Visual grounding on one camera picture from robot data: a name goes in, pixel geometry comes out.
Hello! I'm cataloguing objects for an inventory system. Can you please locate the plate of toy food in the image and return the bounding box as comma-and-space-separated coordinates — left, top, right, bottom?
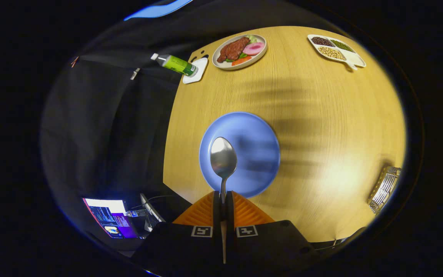
212, 34, 268, 70

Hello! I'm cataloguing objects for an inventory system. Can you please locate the metal wire rack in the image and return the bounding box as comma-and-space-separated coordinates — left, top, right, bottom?
367, 166, 402, 214

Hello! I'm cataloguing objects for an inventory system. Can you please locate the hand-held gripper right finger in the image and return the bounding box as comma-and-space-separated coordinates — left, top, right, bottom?
226, 191, 319, 277

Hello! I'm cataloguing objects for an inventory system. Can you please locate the black backdrop cloth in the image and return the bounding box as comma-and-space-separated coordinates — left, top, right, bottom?
40, 0, 345, 250

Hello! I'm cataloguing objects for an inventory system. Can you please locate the green label plastic bottle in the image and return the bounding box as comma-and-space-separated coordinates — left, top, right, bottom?
151, 53, 198, 77

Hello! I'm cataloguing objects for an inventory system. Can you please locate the white divided bean tray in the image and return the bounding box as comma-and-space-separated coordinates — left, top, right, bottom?
308, 34, 366, 71

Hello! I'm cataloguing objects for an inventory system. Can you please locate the blue plate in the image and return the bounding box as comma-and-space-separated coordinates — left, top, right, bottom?
199, 112, 281, 199

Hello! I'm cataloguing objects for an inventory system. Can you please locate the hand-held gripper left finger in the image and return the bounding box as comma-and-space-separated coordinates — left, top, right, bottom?
131, 191, 222, 277

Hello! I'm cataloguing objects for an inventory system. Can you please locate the silver laptop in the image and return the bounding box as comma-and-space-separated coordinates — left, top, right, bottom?
140, 193, 167, 232

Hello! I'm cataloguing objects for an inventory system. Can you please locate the metal spoon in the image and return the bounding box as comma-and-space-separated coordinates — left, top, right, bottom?
210, 137, 238, 265

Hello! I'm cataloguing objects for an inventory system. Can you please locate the white square coaster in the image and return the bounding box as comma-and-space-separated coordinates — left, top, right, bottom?
182, 57, 208, 84

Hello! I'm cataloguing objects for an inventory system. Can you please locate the lit computer screen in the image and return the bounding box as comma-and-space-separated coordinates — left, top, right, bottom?
82, 198, 139, 239

